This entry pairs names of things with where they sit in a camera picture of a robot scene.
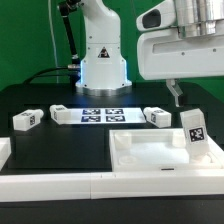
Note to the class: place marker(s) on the white front fence bar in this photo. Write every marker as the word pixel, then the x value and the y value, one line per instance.
pixel 44 187

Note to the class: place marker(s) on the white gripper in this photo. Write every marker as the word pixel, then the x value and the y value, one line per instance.
pixel 163 55

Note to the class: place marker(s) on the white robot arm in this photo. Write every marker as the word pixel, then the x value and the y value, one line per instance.
pixel 104 70

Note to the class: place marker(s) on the white square tabletop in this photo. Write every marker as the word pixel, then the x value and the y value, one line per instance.
pixel 145 150

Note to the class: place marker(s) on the white fence bar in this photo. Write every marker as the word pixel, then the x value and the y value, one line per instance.
pixel 44 187
pixel 5 151

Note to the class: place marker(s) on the white left fence bar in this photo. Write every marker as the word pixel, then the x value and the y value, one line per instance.
pixel 5 151

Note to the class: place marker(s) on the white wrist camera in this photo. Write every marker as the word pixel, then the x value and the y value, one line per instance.
pixel 161 16

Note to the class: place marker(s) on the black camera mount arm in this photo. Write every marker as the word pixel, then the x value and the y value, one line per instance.
pixel 65 8

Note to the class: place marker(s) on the white sheet with fiducial markers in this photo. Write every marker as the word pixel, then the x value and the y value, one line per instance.
pixel 105 116

